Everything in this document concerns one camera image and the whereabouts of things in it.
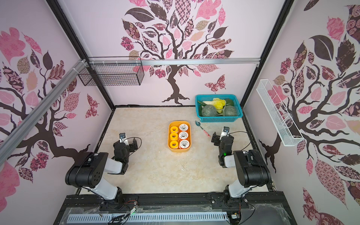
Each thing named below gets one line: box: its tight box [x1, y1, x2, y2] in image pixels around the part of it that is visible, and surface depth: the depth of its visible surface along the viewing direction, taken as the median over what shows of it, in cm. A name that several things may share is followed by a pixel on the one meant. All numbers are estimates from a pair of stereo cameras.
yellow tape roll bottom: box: [170, 126, 179, 134], surface depth 102 cm
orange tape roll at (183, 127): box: [179, 123, 189, 132], surface depth 102 cm
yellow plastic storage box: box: [167, 120, 192, 153], surface depth 98 cm
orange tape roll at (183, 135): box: [178, 131, 189, 141], surface depth 98 cm
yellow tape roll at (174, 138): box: [169, 132, 179, 141], surface depth 99 cm
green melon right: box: [224, 105, 238, 117], surface depth 105 cm
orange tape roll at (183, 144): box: [179, 139, 190, 149], surface depth 94 cm
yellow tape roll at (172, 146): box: [169, 140, 179, 149], surface depth 94 cm
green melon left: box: [201, 104, 218, 117], surface depth 104 cm
